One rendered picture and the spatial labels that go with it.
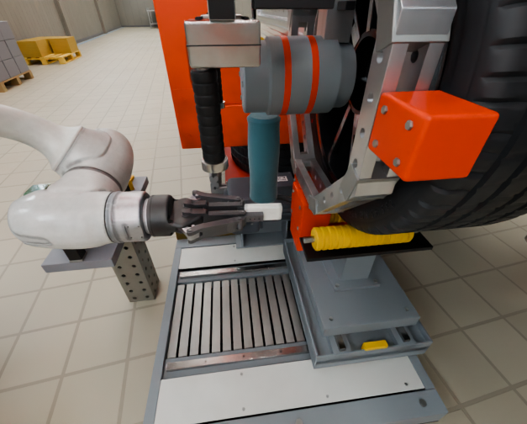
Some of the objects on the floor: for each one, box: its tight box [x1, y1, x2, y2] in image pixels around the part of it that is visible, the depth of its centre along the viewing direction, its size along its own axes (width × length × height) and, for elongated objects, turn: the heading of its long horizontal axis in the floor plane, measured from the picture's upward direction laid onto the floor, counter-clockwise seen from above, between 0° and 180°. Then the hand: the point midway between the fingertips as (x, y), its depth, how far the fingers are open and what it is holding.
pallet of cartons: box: [16, 36, 82, 66], centre depth 597 cm, size 121×80×42 cm, turn 15°
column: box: [112, 241, 159, 302], centre depth 101 cm, size 10×10×42 cm
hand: (263, 211), depth 50 cm, fingers closed
